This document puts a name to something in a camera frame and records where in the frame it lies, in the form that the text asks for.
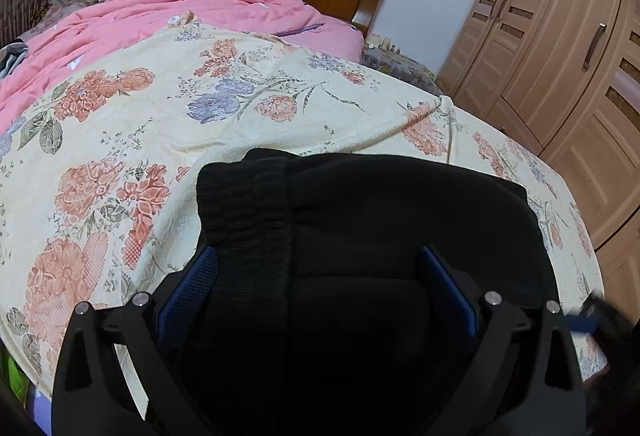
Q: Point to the grey crumpled garment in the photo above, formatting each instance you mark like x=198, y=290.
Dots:
x=11, y=59

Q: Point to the small white jars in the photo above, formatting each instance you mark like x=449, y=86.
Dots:
x=382, y=42

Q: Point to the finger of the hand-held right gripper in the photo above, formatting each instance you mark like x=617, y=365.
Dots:
x=582, y=318

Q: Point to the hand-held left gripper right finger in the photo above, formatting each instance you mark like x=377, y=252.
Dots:
x=450, y=286

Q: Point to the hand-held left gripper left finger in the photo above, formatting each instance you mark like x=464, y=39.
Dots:
x=190, y=288

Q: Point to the grey floral sheet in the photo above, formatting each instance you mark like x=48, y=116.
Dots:
x=400, y=66

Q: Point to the light brown wardrobe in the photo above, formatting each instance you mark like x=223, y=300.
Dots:
x=550, y=41

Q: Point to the black pants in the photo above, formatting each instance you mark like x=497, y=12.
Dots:
x=350, y=226

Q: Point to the floral cream bedspread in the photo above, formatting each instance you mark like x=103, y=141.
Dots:
x=150, y=116

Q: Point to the pink quilt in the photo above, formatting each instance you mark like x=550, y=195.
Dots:
x=150, y=11

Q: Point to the purple bedsheet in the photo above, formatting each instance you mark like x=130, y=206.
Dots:
x=41, y=406

